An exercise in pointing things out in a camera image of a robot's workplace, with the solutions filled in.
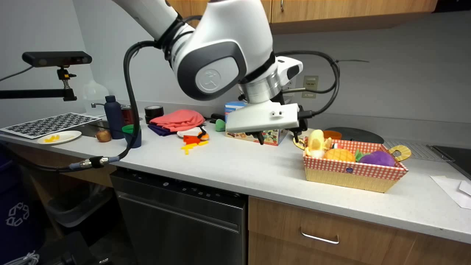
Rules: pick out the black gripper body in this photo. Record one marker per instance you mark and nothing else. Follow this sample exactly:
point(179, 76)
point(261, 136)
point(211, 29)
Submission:
point(257, 136)

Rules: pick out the white drawer wooden front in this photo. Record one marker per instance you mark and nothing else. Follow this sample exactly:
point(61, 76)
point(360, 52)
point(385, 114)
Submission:
point(284, 219)

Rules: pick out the purple toy fruit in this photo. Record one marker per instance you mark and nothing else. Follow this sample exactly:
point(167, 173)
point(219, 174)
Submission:
point(376, 158)

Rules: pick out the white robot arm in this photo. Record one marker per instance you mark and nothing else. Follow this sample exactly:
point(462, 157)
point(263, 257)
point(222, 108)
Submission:
point(214, 54)

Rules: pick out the red checkered tan basket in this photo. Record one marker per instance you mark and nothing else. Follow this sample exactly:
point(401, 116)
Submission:
point(353, 177)

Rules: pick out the green toy fruit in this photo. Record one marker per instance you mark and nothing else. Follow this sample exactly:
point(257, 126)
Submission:
point(219, 126)

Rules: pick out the white bowl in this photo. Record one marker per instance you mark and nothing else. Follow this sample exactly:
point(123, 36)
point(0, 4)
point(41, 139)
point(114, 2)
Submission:
point(297, 141)

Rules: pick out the yellow toy banana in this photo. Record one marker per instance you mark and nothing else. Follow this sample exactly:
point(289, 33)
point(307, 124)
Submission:
point(316, 144)

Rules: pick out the yellow toy fry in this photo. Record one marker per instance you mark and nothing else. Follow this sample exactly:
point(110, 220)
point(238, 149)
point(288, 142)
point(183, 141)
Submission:
point(192, 148)

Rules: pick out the red toy fries container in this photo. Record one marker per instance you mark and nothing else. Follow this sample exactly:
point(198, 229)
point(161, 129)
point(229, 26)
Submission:
point(191, 141)

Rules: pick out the white toy plate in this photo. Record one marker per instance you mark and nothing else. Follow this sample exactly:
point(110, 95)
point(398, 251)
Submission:
point(188, 132)

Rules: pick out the red plate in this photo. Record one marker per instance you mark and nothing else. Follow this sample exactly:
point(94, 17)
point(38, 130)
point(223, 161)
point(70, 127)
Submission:
point(176, 120)

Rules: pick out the orange toy fruit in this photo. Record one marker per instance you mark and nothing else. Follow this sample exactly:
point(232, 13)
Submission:
point(338, 155)

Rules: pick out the dark blue cloth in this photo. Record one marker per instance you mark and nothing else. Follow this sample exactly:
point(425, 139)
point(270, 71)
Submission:
point(157, 130)

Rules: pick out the black pan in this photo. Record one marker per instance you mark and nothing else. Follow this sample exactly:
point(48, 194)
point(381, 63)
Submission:
point(357, 135)

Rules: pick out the green toy piece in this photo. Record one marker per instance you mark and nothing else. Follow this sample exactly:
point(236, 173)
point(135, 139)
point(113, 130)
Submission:
point(359, 157)

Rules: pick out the black tape roll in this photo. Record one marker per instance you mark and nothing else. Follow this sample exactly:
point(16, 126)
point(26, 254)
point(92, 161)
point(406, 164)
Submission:
point(153, 114)

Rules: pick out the dark steel dishwasher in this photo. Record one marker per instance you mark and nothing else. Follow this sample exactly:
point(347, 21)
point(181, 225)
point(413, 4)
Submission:
point(181, 222)

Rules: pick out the wooden lower cabinet door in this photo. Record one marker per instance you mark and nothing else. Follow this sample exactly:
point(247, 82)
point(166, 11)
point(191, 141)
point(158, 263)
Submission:
point(294, 257)

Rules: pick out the red can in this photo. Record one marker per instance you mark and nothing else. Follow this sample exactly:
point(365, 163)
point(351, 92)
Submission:
point(128, 116)

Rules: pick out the blue bottle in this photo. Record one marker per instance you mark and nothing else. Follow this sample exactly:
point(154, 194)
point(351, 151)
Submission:
point(113, 116)

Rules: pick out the wooden upper cabinet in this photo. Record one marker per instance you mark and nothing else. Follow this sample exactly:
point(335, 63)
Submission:
point(342, 10)

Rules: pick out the wooden cabinet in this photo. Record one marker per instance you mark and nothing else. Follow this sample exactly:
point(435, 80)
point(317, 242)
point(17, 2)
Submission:
point(441, 253)
point(342, 10)

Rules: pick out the brown ball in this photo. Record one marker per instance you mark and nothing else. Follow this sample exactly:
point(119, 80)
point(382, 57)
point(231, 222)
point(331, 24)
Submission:
point(103, 136)

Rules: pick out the grey plastic bin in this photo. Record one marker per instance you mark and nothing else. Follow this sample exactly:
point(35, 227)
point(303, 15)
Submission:
point(78, 207)

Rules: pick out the black cooktop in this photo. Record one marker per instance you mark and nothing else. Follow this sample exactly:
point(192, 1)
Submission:
point(453, 157)

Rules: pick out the white paper sheet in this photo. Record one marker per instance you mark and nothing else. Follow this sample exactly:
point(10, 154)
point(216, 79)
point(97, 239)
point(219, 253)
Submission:
point(448, 192)

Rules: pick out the yellow toy piece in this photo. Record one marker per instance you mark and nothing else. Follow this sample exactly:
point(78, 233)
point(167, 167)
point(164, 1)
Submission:
point(51, 139)

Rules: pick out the grey grid rack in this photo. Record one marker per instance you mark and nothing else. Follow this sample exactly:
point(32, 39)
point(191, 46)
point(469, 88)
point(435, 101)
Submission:
point(48, 126)

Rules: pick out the wooden cabinet front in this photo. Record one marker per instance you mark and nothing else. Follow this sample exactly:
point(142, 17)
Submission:
point(441, 253)

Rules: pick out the blue recycling bin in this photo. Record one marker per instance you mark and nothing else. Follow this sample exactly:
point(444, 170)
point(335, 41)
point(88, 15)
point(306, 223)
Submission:
point(16, 211)

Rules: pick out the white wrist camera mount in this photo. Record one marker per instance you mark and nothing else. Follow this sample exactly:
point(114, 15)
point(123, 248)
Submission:
point(259, 119)

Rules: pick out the beige wall switch plate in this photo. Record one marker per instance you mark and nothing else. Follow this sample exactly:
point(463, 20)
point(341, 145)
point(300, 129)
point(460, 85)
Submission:
point(310, 88)

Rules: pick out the black depth camera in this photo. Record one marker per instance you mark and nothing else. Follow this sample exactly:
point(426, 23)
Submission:
point(55, 60)

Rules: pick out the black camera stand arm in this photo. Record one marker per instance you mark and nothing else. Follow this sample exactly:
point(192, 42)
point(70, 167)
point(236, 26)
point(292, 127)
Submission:
point(33, 94)

